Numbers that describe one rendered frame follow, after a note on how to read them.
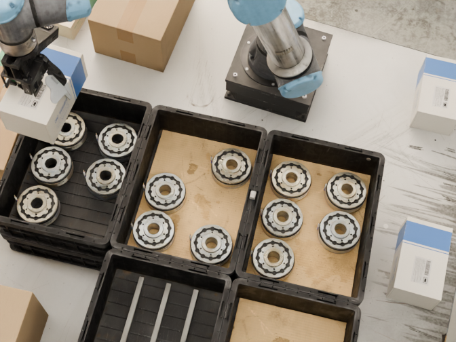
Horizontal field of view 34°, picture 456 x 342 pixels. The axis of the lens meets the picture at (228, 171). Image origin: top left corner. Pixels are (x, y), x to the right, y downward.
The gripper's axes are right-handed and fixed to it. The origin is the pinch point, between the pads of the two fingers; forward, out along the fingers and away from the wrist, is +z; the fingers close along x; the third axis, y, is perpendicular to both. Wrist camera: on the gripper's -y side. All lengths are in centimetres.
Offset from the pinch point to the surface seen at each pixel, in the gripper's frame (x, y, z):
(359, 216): 79, -6, 28
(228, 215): 47, 5, 28
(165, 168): 27.8, -2.1, 28.0
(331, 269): 76, 10, 28
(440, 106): 93, -47, 32
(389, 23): 76, -135, 112
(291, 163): 58, -13, 25
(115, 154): 14.9, -0.3, 24.8
